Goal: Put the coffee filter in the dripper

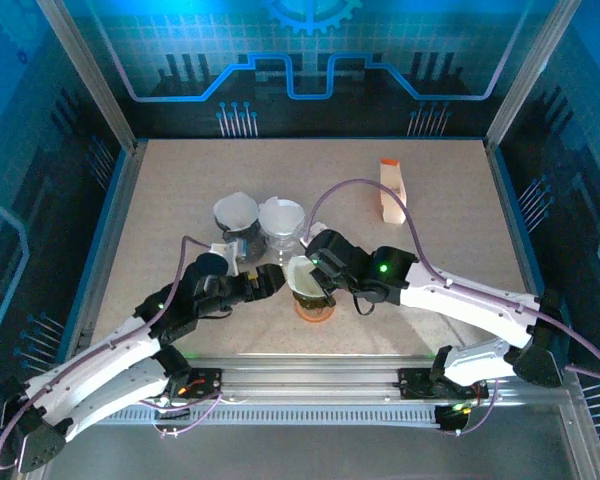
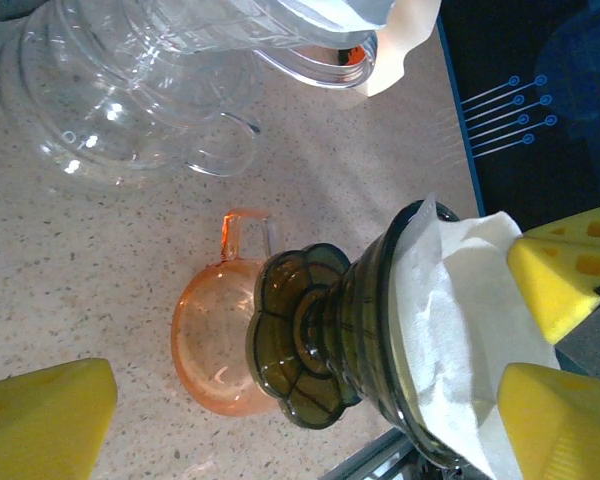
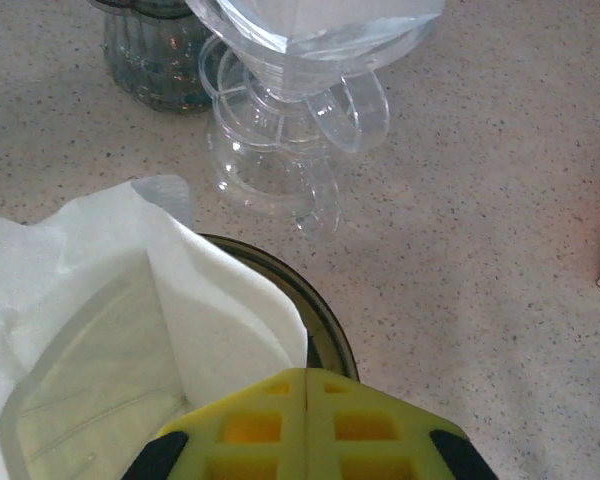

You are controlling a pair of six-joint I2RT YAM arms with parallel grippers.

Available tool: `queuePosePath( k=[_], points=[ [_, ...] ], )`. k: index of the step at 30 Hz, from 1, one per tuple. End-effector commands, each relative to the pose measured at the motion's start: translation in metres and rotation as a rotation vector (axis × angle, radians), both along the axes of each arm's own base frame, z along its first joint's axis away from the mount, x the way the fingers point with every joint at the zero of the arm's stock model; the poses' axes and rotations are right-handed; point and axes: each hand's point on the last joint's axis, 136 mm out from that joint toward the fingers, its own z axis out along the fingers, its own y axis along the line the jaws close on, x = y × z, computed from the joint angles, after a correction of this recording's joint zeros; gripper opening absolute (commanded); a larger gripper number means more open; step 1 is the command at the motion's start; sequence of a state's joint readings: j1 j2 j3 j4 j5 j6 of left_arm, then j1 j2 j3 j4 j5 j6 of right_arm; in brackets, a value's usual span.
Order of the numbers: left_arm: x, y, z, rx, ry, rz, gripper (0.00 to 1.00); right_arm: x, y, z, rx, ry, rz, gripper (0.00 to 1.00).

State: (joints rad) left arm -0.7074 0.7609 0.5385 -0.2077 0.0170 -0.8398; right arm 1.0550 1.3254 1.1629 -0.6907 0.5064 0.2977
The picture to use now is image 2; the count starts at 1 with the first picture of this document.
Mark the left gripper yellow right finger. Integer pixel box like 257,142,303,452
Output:
498,363,600,480

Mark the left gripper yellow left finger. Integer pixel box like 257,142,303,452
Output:
0,357,119,480

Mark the white paper coffee filter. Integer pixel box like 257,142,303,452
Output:
274,0,399,31
388,191,562,480

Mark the olive green coffee dripper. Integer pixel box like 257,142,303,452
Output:
243,202,486,474

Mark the clear glass carafe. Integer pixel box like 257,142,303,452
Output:
0,0,381,194

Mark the orange translucent coffee dripper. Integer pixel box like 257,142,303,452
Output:
170,207,284,417

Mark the cream filter holder orange cap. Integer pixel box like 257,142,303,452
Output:
349,0,444,110

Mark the aluminium side rail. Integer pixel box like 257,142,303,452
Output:
322,424,434,480

